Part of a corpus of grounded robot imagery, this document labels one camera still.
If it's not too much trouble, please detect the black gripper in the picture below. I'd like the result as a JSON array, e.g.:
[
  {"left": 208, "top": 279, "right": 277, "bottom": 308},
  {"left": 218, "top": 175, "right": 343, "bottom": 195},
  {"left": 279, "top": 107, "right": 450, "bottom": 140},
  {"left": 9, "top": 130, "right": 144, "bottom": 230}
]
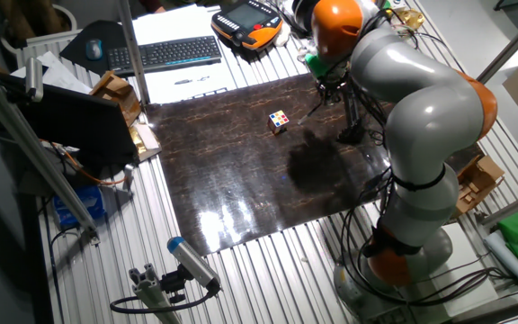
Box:
[{"left": 314, "top": 67, "right": 353, "bottom": 110}]

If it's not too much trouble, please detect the crumpled white cloth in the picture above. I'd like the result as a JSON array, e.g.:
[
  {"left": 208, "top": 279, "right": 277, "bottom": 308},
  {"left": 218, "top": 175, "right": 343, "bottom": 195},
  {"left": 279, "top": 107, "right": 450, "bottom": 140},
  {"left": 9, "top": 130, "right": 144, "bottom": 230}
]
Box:
[{"left": 296, "top": 42, "right": 315, "bottom": 65}]

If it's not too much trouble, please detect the colourful puzzle cube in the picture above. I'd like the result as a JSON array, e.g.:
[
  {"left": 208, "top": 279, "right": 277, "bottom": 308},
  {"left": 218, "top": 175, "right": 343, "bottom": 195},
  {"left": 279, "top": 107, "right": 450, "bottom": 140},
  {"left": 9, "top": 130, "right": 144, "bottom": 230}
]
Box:
[{"left": 267, "top": 109, "right": 290, "bottom": 136}]

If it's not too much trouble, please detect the black filament spool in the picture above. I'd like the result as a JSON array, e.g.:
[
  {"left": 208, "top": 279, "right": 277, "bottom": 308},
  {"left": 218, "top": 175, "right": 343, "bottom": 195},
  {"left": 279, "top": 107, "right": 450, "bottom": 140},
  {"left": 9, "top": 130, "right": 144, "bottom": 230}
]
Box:
[{"left": 290, "top": 0, "right": 319, "bottom": 38}]

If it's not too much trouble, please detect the orange black teach pendant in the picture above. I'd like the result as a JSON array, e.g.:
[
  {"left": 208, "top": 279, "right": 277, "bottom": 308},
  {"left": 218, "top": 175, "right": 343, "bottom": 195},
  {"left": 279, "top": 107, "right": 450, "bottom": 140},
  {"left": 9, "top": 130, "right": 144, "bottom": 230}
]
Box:
[{"left": 210, "top": 0, "right": 284, "bottom": 51}]

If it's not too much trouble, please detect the golden translucent object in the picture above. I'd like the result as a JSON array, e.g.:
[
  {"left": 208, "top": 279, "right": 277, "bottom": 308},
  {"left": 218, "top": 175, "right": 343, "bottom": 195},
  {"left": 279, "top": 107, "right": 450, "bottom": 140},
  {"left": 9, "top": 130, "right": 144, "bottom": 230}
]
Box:
[{"left": 393, "top": 8, "right": 426, "bottom": 33}]

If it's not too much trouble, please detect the dark marble pattern mat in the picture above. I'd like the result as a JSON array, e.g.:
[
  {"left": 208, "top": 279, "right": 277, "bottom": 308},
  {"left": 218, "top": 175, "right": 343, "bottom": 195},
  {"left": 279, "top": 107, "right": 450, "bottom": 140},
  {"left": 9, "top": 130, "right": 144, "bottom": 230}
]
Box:
[{"left": 145, "top": 71, "right": 486, "bottom": 257}]

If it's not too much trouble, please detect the black computer keyboard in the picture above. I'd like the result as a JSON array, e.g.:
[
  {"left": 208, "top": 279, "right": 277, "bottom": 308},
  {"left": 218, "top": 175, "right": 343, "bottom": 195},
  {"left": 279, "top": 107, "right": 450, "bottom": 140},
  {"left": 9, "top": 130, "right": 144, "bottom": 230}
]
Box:
[{"left": 106, "top": 35, "right": 223, "bottom": 77}]

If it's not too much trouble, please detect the large white paper sheet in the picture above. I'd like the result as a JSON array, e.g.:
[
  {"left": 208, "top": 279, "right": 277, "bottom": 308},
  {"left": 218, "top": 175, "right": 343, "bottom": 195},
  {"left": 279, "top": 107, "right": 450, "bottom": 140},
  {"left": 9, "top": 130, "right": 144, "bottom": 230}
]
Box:
[{"left": 130, "top": 4, "right": 238, "bottom": 105}]

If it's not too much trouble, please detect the open cardboard box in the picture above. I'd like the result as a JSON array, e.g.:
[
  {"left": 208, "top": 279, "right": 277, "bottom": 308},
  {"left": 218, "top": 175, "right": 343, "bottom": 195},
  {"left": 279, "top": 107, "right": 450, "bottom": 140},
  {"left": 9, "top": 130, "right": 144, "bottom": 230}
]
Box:
[{"left": 453, "top": 154, "right": 506, "bottom": 220}]

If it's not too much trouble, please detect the gold foil box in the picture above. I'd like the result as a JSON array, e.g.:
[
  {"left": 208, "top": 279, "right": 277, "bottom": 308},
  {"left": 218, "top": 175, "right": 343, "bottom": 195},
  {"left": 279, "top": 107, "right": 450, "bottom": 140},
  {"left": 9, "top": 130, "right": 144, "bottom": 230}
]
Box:
[{"left": 128, "top": 122, "right": 163, "bottom": 163}]

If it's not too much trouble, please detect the brown box with flaps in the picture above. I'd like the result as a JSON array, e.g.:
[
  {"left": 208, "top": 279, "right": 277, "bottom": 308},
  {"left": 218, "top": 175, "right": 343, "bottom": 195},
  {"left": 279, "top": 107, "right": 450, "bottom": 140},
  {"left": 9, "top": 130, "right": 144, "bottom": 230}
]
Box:
[{"left": 89, "top": 70, "right": 142, "bottom": 128}]

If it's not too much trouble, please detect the white flat board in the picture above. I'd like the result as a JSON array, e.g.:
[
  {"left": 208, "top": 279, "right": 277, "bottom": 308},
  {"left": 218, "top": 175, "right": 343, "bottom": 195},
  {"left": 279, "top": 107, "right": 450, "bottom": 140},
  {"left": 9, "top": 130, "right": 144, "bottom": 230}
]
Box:
[{"left": 433, "top": 222, "right": 499, "bottom": 317}]

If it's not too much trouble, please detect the black mouse pad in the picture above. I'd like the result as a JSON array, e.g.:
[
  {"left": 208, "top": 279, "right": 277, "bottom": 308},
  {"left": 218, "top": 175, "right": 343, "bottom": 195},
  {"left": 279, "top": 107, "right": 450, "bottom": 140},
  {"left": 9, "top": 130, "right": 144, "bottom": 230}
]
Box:
[{"left": 59, "top": 20, "right": 128, "bottom": 76}]

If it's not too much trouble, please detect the grey blue computer mouse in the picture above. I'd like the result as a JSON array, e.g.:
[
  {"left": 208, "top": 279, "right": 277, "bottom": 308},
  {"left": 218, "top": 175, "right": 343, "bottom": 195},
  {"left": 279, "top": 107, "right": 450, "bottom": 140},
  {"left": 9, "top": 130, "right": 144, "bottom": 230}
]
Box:
[{"left": 85, "top": 38, "right": 103, "bottom": 61}]

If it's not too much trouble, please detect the pale blue rolled sheet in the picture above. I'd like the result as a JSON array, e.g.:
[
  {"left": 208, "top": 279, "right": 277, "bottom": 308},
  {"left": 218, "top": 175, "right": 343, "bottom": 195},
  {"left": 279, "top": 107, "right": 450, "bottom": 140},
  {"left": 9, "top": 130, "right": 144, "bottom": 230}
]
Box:
[{"left": 483, "top": 229, "right": 518, "bottom": 293}]

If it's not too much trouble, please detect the black flat monitor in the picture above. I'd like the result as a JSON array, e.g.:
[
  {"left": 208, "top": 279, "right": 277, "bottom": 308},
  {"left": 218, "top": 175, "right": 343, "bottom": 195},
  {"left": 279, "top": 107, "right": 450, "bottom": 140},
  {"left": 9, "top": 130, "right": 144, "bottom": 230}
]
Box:
[{"left": 0, "top": 74, "right": 138, "bottom": 166}]

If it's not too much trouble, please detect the short aluminium profile stub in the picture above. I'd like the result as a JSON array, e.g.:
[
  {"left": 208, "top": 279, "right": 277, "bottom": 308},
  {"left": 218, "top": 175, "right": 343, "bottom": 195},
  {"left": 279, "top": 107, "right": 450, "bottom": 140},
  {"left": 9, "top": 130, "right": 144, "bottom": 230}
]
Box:
[{"left": 128, "top": 263, "right": 182, "bottom": 324}]

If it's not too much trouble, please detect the stack of white papers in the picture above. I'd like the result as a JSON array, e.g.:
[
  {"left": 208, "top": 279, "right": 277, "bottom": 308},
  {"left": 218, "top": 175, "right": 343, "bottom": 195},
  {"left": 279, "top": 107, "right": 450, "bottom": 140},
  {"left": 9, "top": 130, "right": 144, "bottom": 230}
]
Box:
[{"left": 10, "top": 50, "right": 93, "bottom": 95}]

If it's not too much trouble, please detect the blue tissue pack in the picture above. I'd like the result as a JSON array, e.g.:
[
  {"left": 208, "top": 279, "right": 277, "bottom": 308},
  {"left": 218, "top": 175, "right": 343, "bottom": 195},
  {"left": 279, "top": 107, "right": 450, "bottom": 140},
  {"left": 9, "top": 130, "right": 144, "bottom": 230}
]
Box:
[{"left": 53, "top": 185, "right": 106, "bottom": 229}]

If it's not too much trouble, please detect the white round bin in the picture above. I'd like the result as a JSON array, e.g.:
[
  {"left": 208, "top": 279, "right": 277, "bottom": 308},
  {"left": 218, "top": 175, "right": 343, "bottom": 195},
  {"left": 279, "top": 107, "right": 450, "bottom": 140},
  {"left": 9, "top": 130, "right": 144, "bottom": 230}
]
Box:
[{"left": 0, "top": 3, "right": 79, "bottom": 56}]

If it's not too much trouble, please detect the long aluminium profile beam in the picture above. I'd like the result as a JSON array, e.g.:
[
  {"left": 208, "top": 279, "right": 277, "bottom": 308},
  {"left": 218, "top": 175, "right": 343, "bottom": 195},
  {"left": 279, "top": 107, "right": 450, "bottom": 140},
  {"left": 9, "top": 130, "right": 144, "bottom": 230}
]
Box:
[{"left": 0, "top": 62, "right": 101, "bottom": 245}]

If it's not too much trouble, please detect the green gripper mount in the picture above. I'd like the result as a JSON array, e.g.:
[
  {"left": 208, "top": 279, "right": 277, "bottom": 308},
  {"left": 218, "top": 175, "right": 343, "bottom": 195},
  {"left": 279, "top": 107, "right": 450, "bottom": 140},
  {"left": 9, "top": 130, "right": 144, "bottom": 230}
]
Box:
[{"left": 306, "top": 52, "right": 333, "bottom": 79}]

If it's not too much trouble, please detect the silver stand post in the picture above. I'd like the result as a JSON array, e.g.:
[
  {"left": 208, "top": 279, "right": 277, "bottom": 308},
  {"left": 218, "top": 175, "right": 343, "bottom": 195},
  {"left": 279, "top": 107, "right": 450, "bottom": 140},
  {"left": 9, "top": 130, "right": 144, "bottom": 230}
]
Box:
[{"left": 477, "top": 4, "right": 518, "bottom": 85}]

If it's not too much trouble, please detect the upright aluminium post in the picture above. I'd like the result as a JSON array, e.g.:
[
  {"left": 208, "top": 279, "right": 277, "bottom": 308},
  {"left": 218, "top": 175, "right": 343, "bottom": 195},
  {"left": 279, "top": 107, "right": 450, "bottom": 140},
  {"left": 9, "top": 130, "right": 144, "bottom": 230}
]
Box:
[{"left": 115, "top": 0, "right": 151, "bottom": 106}]

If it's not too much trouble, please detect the silver camera blue tip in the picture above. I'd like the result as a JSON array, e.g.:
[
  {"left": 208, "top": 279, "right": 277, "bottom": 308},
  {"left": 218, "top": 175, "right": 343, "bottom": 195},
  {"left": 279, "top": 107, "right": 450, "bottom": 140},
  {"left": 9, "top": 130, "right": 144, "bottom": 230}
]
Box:
[{"left": 166, "top": 236, "right": 222, "bottom": 292}]

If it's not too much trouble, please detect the small silver bracket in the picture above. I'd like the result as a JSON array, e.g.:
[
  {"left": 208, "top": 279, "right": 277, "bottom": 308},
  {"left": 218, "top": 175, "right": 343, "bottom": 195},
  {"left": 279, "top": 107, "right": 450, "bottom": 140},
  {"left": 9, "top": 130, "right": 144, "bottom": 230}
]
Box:
[{"left": 121, "top": 163, "right": 137, "bottom": 195}]

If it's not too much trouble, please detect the horizontal aluminium rail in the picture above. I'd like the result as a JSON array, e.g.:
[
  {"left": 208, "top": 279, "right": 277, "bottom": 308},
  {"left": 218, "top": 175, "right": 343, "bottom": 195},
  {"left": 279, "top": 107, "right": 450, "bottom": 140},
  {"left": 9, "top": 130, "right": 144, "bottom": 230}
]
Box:
[{"left": 480, "top": 184, "right": 518, "bottom": 229}]

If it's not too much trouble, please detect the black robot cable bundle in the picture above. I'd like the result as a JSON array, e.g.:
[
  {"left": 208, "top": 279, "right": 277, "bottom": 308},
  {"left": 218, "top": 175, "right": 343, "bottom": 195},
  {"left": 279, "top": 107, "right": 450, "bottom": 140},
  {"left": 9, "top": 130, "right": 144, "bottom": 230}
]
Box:
[{"left": 339, "top": 168, "right": 514, "bottom": 311}]

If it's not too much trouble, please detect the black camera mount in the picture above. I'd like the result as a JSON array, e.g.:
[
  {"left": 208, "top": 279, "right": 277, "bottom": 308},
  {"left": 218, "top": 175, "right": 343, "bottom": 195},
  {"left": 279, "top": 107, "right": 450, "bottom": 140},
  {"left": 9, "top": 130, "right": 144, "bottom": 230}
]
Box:
[{"left": 159, "top": 264, "right": 193, "bottom": 305}]

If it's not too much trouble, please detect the orange cable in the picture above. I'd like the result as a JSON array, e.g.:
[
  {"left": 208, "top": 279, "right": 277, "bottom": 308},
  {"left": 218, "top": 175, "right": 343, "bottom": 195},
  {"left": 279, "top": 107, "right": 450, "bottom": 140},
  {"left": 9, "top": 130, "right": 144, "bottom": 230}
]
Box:
[{"left": 40, "top": 139, "right": 128, "bottom": 187}]

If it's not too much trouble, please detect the black camera cable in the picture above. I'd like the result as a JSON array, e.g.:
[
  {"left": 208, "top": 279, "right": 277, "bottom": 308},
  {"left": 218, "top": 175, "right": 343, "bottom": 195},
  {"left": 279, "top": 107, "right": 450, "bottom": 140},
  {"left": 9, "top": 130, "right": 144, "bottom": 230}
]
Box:
[{"left": 109, "top": 286, "right": 220, "bottom": 315}]

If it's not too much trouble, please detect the silver bar camera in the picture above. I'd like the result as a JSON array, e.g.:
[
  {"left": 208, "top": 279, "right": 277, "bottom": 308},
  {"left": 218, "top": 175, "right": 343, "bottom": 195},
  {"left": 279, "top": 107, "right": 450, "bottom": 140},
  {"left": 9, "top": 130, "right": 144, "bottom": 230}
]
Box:
[{"left": 24, "top": 57, "right": 45, "bottom": 104}]

